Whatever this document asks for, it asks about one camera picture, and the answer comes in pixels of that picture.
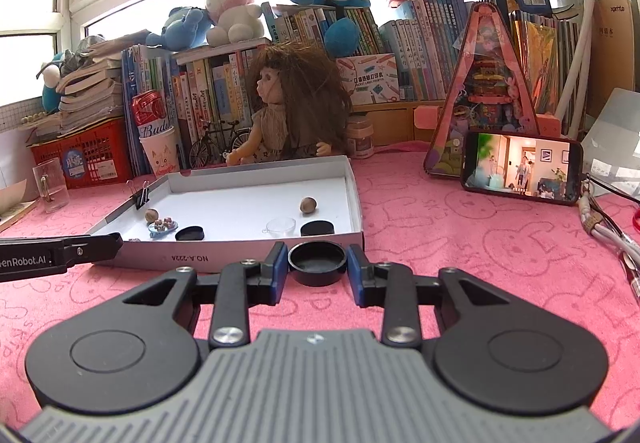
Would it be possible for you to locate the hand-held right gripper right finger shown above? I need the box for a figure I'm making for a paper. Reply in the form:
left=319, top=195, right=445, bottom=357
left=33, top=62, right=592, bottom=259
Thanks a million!
left=346, top=244, right=502, bottom=348

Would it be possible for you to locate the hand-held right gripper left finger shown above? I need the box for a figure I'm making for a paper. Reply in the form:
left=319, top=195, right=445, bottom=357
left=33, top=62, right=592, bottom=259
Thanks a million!
left=121, top=242, right=291, bottom=348

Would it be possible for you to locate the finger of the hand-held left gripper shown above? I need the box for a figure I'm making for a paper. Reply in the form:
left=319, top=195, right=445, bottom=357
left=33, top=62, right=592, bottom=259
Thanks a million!
left=61, top=231, right=123, bottom=267

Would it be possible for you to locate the black round cap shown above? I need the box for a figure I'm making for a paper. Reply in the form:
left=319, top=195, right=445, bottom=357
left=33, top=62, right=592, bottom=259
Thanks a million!
left=288, top=240, right=347, bottom=288

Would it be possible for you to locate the clear plastic dome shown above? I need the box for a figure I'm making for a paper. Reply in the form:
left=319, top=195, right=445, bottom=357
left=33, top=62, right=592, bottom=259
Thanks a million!
left=263, top=216, right=297, bottom=238

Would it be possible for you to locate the grey cardboard box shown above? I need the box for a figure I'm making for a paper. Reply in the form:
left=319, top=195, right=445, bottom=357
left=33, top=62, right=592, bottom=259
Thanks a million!
left=82, top=154, right=365, bottom=274

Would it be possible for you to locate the beige cardboard sheet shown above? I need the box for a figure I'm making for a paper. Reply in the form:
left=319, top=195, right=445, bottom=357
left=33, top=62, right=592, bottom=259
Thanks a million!
left=0, top=178, right=39, bottom=232

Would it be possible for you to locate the small black binder clip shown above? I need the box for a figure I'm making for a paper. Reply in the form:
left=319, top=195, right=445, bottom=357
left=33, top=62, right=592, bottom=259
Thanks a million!
left=126, top=179, right=153, bottom=210

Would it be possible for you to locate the clear glass mug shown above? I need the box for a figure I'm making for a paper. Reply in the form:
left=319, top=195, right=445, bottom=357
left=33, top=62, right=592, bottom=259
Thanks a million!
left=32, top=158, right=70, bottom=214

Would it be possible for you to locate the large red plastic basket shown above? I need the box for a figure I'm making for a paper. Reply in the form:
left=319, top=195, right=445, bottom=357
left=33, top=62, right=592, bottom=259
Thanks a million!
left=29, top=116, right=134, bottom=189

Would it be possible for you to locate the pink tablecloth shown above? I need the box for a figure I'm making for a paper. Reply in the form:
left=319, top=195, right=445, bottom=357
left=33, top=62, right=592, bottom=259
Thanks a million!
left=0, top=138, right=640, bottom=434

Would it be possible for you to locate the white paper cup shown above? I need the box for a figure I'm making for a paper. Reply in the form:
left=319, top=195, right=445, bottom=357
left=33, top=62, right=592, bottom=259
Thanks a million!
left=138, top=125, right=180, bottom=176

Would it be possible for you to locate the small white jar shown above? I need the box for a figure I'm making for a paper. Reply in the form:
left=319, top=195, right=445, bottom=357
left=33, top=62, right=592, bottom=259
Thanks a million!
left=346, top=115, right=375, bottom=159

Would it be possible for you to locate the black model bicycle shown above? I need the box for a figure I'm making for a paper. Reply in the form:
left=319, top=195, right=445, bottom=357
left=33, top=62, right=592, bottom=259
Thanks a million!
left=188, top=118, right=253, bottom=170

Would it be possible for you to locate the red beverage can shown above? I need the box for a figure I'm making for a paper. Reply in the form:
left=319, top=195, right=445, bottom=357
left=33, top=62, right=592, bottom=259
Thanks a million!
left=131, top=90, right=166, bottom=129

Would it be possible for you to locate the stack of worn books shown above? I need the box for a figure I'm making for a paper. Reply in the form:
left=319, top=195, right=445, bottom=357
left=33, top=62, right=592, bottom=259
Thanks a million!
left=54, top=30, right=151, bottom=132

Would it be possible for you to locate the blue and white plush toy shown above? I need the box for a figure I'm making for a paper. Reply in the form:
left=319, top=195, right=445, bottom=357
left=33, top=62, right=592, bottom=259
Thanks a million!
left=41, top=52, right=69, bottom=114

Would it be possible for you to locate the brown-haired doll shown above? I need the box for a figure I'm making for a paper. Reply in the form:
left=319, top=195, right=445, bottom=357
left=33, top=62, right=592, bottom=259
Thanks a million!
left=223, top=42, right=353, bottom=167

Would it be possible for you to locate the row of upright books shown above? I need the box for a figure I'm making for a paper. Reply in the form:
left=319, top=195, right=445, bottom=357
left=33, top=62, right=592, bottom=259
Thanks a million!
left=122, top=42, right=274, bottom=174

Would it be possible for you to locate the white illustrated printer box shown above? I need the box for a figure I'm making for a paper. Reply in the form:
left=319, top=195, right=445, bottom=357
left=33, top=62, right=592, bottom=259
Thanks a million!
left=335, top=52, right=401, bottom=107

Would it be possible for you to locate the grey plush toy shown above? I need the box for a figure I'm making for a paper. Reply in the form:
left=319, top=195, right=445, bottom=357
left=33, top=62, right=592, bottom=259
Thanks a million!
left=64, top=35, right=106, bottom=69

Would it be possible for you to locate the black smartphone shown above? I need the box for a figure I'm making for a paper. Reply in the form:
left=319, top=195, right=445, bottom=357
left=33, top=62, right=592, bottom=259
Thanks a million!
left=460, top=130, right=585, bottom=208

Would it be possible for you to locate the pink triangular toy case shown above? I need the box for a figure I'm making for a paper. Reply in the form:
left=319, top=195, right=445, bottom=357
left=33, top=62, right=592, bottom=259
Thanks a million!
left=423, top=0, right=541, bottom=179

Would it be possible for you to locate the small blue plush toy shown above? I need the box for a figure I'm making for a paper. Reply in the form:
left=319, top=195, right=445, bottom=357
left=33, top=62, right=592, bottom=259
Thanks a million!
left=146, top=6, right=214, bottom=52

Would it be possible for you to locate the row of blue-spined books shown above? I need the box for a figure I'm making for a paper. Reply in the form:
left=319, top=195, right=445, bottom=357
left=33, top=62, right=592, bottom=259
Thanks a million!
left=262, top=0, right=481, bottom=102

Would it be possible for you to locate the red clear pen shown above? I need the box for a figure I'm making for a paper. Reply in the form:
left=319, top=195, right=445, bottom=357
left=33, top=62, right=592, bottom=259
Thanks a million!
left=619, top=250, right=640, bottom=299

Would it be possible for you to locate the row of wrapped comic books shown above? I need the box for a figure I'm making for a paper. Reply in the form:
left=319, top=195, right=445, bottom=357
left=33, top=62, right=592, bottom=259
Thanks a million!
left=509, top=10, right=584, bottom=117

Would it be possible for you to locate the white lamp tube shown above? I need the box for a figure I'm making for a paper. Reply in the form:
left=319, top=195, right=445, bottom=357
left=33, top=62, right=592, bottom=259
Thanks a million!
left=552, top=0, right=606, bottom=124

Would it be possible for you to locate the kraft paper notebook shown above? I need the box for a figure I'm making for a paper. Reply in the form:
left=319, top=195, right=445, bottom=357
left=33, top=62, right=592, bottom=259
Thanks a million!
left=584, top=0, right=635, bottom=124

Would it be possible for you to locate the white braided cable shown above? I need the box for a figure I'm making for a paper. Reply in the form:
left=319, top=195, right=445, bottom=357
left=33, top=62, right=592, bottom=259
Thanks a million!
left=579, top=192, right=640, bottom=269

